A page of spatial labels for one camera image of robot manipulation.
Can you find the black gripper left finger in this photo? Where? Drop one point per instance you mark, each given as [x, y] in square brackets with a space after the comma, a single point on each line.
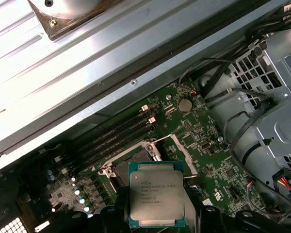
[118, 218]

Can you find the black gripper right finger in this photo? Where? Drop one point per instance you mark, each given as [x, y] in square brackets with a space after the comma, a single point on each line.
[208, 221]

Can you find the CPU with silver top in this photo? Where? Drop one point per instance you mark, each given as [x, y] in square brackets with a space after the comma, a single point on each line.
[155, 194]

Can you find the metal socket cover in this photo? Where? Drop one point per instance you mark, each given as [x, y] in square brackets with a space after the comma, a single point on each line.
[184, 156]

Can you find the CPU socket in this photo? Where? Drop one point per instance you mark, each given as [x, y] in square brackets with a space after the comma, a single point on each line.
[122, 173]

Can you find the black RAM slot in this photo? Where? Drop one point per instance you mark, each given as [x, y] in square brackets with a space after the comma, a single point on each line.
[116, 147]
[116, 124]
[116, 139]
[116, 132]

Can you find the internal USB port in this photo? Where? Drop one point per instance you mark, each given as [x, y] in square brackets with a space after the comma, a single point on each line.
[205, 146]

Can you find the green motherboard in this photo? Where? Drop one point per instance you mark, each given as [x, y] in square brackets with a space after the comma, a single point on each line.
[208, 136]

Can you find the metal drive cage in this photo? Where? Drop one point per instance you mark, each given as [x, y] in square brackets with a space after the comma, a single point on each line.
[276, 136]

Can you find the round coin battery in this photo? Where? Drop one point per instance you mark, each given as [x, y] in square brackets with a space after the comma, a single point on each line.
[185, 106]

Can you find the black PC case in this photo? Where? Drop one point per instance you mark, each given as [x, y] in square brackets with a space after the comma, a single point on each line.
[148, 80]

